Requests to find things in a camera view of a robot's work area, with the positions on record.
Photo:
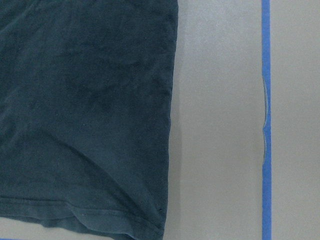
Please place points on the black graphic t-shirt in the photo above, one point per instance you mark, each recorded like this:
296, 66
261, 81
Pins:
85, 102

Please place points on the brown paper table cover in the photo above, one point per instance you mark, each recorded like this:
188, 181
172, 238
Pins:
230, 109

